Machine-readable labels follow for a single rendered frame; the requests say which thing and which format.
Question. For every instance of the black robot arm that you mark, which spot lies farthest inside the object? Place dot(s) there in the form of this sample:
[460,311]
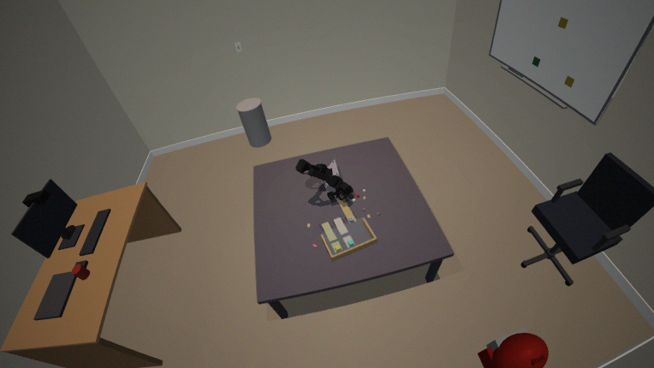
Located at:
[322,172]

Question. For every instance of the yellow crosshatched strip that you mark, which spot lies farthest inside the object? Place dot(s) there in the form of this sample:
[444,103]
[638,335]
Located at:
[345,208]

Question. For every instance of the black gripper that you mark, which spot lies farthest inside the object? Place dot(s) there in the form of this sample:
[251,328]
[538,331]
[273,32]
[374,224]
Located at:
[331,194]

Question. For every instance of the beige flat strip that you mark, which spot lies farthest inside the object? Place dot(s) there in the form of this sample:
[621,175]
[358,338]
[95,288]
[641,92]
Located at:
[338,222]

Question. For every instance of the tan strip with teal dots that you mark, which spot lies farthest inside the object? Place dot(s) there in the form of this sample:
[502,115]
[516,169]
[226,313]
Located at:
[326,227]

